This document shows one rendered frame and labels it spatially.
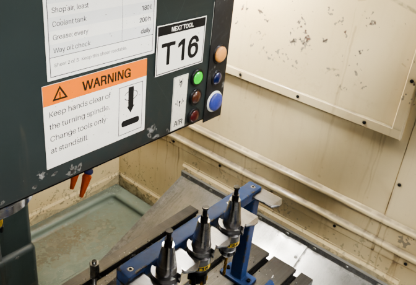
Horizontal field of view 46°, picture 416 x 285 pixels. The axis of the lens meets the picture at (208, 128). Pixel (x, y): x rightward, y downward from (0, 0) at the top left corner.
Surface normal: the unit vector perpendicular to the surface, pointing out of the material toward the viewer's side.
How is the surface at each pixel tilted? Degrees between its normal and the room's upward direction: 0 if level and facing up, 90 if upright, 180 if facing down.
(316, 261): 25
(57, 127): 90
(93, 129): 90
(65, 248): 0
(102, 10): 90
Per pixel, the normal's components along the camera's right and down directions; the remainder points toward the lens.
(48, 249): 0.10, -0.88
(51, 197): 0.76, 0.36
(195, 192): -0.18, -0.68
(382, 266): -0.62, 0.31
